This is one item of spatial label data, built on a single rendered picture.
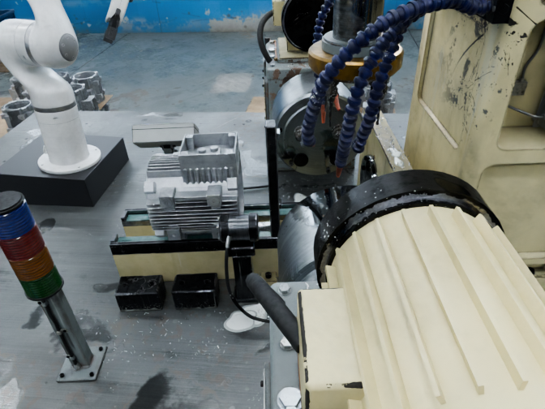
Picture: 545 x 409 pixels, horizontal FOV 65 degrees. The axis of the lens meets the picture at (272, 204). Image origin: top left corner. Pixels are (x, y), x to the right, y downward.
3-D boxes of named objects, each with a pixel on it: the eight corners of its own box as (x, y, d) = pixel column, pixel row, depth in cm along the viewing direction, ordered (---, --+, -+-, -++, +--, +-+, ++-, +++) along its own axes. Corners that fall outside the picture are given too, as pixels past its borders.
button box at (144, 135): (199, 145, 123) (199, 127, 123) (195, 140, 116) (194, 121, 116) (139, 148, 123) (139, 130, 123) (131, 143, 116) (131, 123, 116)
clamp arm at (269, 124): (282, 228, 92) (279, 118, 77) (283, 238, 90) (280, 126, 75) (266, 229, 92) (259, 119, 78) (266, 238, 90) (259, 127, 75)
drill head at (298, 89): (344, 125, 150) (349, 52, 136) (363, 182, 121) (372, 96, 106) (272, 128, 150) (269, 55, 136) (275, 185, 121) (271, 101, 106)
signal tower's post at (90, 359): (107, 346, 93) (38, 185, 68) (96, 381, 86) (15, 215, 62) (70, 348, 93) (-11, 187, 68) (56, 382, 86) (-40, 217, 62)
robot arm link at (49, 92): (57, 115, 123) (32, 27, 110) (6, 106, 128) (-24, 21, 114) (84, 101, 133) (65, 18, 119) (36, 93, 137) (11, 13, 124)
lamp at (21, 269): (59, 256, 76) (51, 236, 73) (45, 281, 71) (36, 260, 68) (26, 257, 76) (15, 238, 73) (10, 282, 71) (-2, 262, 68)
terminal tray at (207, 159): (239, 158, 102) (237, 131, 98) (238, 182, 93) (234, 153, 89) (189, 161, 102) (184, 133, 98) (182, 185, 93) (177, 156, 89)
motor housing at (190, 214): (245, 200, 114) (239, 136, 103) (242, 248, 99) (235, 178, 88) (170, 204, 114) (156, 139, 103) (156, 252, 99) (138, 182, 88)
